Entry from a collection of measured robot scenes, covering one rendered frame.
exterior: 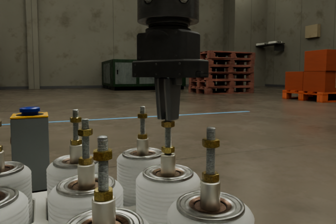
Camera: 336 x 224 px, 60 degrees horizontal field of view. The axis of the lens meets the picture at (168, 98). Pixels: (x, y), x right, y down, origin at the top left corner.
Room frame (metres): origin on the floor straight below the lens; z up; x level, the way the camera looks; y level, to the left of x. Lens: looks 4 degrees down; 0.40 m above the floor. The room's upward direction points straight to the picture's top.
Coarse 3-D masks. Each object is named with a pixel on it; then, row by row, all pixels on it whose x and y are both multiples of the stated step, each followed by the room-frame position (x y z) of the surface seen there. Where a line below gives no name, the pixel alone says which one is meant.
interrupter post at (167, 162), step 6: (162, 156) 0.42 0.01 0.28; (168, 156) 0.41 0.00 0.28; (174, 156) 0.42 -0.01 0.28; (162, 162) 0.42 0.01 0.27; (168, 162) 0.41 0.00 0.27; (174, 162) 0.42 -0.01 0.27; (162, 168) 0.42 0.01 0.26; (168, 168) 0.41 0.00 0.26; (174, 168) 0.42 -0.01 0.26; (162, 174) 0.42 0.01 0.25; (168, 174) 0.41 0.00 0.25; (174, 174) 0.42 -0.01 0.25
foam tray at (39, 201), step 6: (36, 192) 0.52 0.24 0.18; (42, 192) 0.52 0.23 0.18; (36, 198) 0.50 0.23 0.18; (42, 198) 0.50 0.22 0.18; (36, 204) 0.47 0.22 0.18; (42, 204) 0.47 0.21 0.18; (36, 210) 0.45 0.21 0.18; (42, 210) 0.45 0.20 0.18; (132, 210) 0.45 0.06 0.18; (36, 216) 0.43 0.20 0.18; (42, 216) 0.43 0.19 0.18; (36, 222) 0.41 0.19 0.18; (42, 222) 0.41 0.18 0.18; (48, 222) 0.41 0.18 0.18
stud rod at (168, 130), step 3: (165, 114) 0.42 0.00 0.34; (165, 117) 0.42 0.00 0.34; (165, 120) 0.42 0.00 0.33; (168, 120) 0.42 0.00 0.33; (165, 129) 0.42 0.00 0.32; (168, 129) 0.42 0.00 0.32; (165, 132) 0.42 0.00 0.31; (168, 132) 0.42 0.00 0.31; (165, 135) 0.42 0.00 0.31; (168, 135) 0.42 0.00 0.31; (165, 138) 0.42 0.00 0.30; (168, 138) 0.42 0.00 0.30; (165, 141) 0.42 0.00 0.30; (168, 141) 0.42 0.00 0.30; (165, 144) 0.42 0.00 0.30; (168, 144) 0.42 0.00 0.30; (165, 153) 0.42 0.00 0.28; (168, 153) 0.42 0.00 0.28
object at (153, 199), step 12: (144, 180) 0.40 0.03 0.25; (192, 180) 0.40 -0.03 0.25; (144, 192) 0.39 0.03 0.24; (156, 192) 0.38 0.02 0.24; (168, 192) 0.38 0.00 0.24; (180, 192) 0.38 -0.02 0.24; (144, 204) 0.39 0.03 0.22; (156, 204) 0.38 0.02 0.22; (168, 204) 0.38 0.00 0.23; (144, 216) 0.39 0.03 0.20; (156, 216) 0.38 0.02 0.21
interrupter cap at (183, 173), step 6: (150, 168) 0.44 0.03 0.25; (156, 168) 0.44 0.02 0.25; (180, 168) 0.44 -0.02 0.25; (186, 168) 0.44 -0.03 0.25; (144, 174) 0.41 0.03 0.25; (150, 174) 0.41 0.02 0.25; (156, 174) 0.42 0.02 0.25; (180, 174) 0.41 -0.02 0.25; (186, 174) 0.41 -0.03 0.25; (192, 174) 0.41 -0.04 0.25; (150, 180) 0.39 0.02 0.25; (156, 180) 0.39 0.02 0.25; (162, 180) 0.39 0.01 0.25; (168, 180) 0.39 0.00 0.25; (174, 180) 0.39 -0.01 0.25; (180, 180) 0.39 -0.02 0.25
